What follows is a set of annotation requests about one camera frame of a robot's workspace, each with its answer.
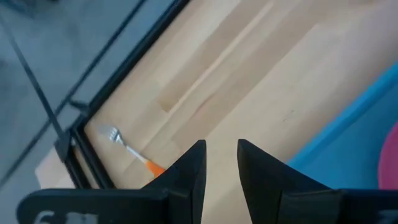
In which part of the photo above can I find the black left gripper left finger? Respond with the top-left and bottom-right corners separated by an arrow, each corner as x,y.
17,139 -> 208,224

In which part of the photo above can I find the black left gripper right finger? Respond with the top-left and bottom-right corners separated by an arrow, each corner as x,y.
237,138 -> 398,224

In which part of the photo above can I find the metal fork orange handle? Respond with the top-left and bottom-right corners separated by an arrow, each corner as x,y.
98,124 -> 166,179

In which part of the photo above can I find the blue-grey plastic tray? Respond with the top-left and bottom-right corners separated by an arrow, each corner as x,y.
285,62 -> 398,190

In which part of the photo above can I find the red plastic plate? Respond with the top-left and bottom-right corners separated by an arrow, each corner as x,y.
377,120 -> 398,190

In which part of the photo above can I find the black aluminium table frame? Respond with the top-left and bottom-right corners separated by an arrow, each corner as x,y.
54,0 -> 191,190

